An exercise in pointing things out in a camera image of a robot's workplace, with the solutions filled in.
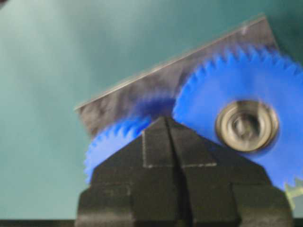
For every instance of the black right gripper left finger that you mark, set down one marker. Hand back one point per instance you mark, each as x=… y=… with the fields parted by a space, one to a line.
x=138 y=186

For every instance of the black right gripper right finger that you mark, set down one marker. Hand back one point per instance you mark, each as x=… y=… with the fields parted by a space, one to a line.
x=224 y=189

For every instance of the small blue gear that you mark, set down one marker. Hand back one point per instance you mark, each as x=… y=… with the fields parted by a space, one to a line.
x=111 y=139

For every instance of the large blue gear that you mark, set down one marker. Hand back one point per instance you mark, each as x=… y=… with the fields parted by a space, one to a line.
x=249 y=99

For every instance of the lower yellow cross marker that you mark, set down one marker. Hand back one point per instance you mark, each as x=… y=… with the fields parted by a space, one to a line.
x=294 y=190

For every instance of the metal base plate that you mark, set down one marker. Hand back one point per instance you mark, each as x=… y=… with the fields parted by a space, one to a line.
x=167 y=78

